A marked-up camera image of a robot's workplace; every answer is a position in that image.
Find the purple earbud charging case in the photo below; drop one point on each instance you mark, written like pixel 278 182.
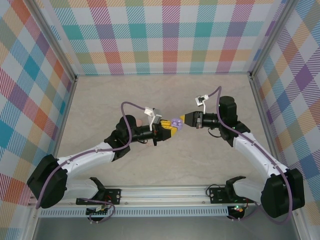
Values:
pixel 177 126

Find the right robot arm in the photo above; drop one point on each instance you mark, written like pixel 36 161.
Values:
pixel 257 160

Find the aluminium mounting rail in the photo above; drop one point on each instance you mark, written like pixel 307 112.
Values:
pixel 162 195

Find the aluminium side rail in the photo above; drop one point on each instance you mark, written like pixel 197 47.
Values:
pixel 67 110
pixel 262 120

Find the aluminium corner frame post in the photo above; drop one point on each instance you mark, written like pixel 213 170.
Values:
pixel 272 37
pixel 53 42

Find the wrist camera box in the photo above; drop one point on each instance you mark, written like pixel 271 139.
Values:
pixel 157 117
pixel 200 100

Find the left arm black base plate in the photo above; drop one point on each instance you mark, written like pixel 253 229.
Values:
pixel 113 196

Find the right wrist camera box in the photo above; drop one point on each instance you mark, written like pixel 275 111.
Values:
pixel 200 100

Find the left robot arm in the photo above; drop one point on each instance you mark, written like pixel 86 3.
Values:
pixel 82 161

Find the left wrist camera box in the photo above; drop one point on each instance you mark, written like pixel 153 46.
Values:
pixel 157 117

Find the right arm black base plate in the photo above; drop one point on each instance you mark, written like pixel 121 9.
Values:
pixel 218 195

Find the pink earbud charging case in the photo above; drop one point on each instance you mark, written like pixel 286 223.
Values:
pixel 139 122

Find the grey metal shelf panel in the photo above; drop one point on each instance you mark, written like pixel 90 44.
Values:
pixel 162 228

